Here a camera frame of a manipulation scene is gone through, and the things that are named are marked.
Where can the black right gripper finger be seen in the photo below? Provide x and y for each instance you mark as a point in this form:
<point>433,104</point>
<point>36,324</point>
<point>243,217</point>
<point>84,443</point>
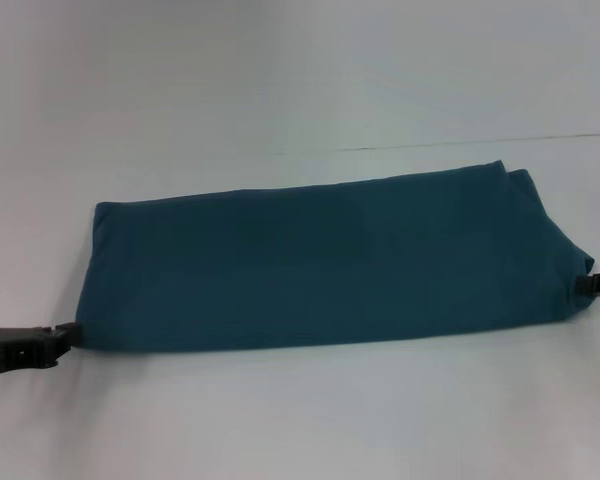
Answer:
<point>597,285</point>

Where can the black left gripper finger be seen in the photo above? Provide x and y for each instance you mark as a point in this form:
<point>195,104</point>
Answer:
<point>67,336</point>

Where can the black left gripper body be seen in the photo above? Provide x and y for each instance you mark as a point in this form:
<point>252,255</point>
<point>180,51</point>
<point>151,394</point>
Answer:
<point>10,350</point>

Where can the blue-green t-shirt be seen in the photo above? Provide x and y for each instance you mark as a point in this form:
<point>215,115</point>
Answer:
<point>330,265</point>

